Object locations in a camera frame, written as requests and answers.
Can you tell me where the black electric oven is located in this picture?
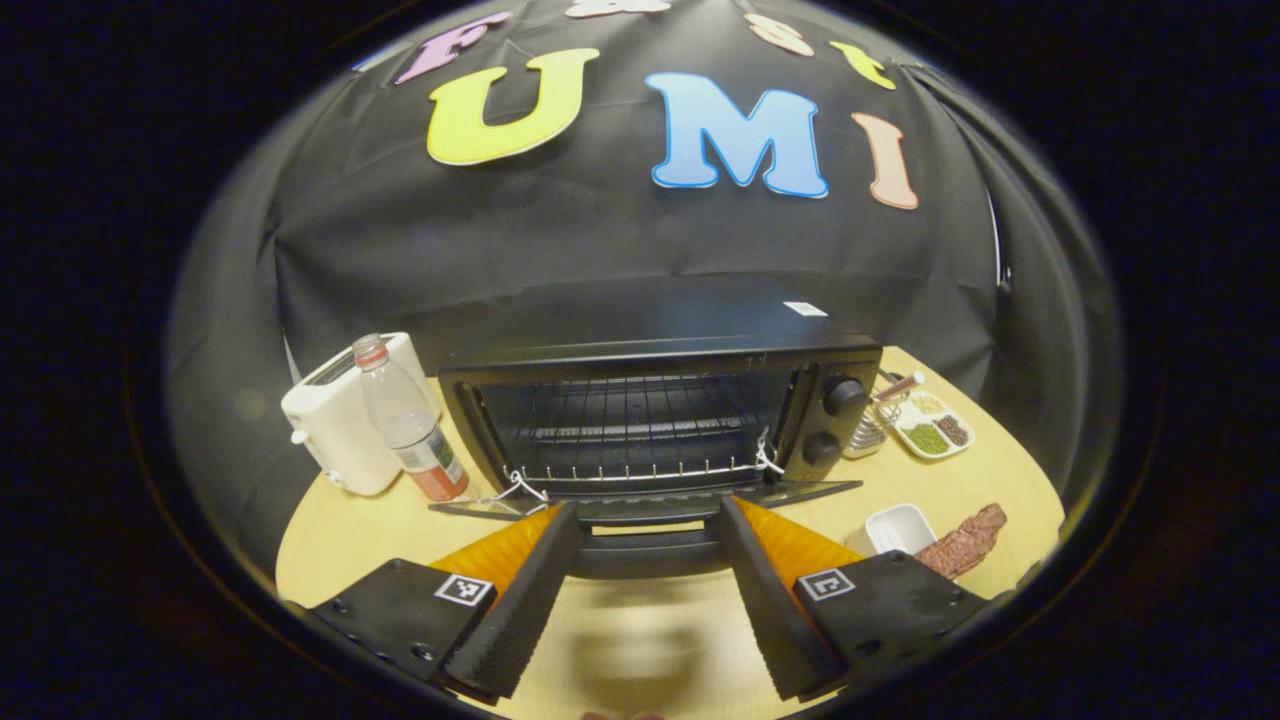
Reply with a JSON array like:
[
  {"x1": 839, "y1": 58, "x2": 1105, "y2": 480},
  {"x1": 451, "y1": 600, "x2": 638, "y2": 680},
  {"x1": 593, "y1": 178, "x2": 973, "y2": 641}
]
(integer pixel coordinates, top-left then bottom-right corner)
[{"x1": 428, "y1": 275, "x2": 886, "y2": 581}]

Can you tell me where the clear plastic water bottle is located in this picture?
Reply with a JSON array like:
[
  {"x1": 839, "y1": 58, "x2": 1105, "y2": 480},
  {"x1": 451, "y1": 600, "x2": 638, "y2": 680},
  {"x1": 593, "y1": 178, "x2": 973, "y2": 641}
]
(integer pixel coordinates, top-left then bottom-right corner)
[{"x1": 352, "y1": 334, "x2": 471, "y2": 503}]

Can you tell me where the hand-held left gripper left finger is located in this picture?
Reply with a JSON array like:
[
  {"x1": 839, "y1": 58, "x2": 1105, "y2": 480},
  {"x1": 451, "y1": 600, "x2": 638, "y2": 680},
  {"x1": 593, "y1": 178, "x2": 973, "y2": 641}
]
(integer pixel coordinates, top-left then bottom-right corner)
[{"x1": 312, "y1": 503, "x2": 583, "y2": 701}]

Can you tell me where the white toaster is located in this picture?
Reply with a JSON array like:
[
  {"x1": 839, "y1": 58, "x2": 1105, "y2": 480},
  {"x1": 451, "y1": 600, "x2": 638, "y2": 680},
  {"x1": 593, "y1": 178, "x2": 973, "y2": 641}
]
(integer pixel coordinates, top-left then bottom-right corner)
[{"x1": 281, "y1": 332, "x2": 441, "y2": 497}]

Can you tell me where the black backdrop cloth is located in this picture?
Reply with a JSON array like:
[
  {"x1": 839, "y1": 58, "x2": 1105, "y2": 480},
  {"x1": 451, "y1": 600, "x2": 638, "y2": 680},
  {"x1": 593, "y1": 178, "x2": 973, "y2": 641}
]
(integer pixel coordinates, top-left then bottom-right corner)
[{"x1": 165, "y1": 0, "x2": 1121, "y2": 581}]

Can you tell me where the white rectangular tray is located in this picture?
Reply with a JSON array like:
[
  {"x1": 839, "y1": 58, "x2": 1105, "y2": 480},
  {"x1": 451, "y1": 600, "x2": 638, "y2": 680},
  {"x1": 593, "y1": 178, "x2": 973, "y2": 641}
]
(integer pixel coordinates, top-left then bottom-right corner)
[{"x1": 845, "y1": 503, "x2": 939, "y2": 558}]

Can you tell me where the wire utensil holder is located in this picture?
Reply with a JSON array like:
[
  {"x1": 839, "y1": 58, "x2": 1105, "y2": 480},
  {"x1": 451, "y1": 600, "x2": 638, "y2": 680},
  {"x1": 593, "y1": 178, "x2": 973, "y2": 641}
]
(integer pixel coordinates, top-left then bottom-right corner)
[{"x1": 843, "y1": 385, "x2": 906, "y2": 461}]

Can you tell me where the brown meat slice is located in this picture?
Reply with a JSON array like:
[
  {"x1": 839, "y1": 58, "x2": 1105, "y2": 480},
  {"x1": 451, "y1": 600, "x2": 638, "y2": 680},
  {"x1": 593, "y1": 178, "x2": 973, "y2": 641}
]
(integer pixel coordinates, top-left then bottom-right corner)
[{"x1": 913, "y1": 503, "x2": 1008, "y2": 581}]

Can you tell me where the white divided dish of beans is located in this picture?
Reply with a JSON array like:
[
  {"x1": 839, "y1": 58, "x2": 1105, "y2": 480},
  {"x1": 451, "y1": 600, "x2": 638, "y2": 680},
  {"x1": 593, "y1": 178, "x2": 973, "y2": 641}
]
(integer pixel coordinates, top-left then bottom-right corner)
[{"x1": 893, "y1": 390, "x2": 976, "y2": 461}]

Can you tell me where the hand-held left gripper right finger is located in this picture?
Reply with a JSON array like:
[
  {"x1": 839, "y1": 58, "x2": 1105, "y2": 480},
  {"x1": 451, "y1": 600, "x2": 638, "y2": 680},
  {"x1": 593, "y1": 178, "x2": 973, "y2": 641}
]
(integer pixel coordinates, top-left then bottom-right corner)
[{"x1": 716, "y1": 495, "x2": 986, "y2": 701}]

